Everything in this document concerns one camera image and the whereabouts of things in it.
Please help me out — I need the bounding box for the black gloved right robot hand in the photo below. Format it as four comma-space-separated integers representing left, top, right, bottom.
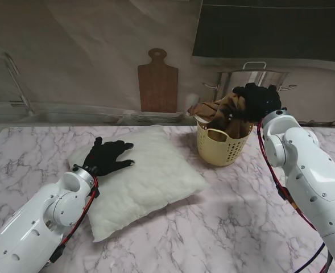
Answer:
231, 82, 282, 123

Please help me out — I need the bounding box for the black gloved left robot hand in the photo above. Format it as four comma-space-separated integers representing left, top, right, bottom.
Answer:
83, 136, 136, 177

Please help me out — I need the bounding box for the white pillow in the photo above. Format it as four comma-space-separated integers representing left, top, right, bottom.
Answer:
68, 124, 209, 243

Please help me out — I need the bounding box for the brown pillowcase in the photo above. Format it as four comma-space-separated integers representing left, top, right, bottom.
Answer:
187, 91, 255, 142

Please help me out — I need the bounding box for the yellow perforated laundry basket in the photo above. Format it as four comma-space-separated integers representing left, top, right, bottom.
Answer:
197, 116, 255, 168

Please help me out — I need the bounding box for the large steel stockpot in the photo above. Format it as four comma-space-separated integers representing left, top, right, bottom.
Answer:
202, 61, 298, 103

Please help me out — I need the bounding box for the steel kitchen sink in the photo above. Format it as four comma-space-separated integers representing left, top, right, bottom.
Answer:
0, 110, 127, 126

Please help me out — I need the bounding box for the stack of white plates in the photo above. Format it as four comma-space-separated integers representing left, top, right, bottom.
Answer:
130, 111, 185, 123

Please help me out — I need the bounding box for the black stove grate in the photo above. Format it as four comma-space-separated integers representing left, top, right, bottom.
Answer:
299, 119, 335, 127

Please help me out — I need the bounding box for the dark range hood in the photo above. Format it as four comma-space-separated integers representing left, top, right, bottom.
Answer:
190, 0, 335, 65

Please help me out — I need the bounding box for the brown wooden cutting board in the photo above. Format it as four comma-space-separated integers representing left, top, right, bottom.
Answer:
137, 48, 179, 113

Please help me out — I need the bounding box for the chrome kitchen faucet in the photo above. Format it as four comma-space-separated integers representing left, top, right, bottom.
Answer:
2, 52, 35, 117

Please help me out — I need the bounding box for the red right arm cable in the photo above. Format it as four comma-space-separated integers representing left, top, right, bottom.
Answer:
257, 121, 332, 273

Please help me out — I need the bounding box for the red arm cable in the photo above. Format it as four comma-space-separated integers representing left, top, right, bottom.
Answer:
257, 121, 332, 273
49, 175, 99, 264

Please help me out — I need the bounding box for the red left arm cable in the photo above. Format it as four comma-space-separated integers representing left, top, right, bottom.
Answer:
49, 175, 99, 264

